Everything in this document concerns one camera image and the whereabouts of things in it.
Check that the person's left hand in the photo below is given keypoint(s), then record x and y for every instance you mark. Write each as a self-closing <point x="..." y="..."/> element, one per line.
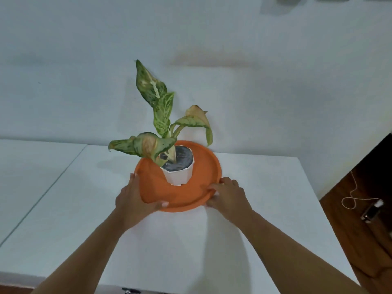
<point x="130" y="206"/>

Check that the person's right hand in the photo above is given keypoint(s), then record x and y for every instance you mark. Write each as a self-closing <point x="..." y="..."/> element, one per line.
<point x="229" y="202"/>

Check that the person's right thumb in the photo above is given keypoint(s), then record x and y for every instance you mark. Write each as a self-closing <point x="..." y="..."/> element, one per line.
<point x="209" y="187"/>

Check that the person's left thumb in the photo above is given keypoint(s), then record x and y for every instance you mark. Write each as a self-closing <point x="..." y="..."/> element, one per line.
<point x="156" y="206"/>

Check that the orange plastic saucer tray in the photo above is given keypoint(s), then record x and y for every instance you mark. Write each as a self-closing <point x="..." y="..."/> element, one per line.
<point x="196" y="180"/>

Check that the person's right forearm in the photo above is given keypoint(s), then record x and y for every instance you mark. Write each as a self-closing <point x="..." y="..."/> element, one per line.
<point x="294" y="260"/>

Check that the person's left forearm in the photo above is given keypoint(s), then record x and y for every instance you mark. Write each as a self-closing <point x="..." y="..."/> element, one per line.
<point x="76" y="257"/>

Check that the white plastic plant pot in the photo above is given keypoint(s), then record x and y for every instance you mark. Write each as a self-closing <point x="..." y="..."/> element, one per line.
<point x="179" y="172"/>

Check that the green variegated leafy plant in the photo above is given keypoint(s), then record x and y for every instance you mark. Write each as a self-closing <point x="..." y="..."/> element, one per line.
<point x="159" y="119"/>

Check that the small black object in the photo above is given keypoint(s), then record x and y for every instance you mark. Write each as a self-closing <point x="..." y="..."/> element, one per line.
<point x="131" y="290"/>

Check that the black and silver device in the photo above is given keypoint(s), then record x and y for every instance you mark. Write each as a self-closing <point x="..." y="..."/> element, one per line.
<point x="372" y="210"/>

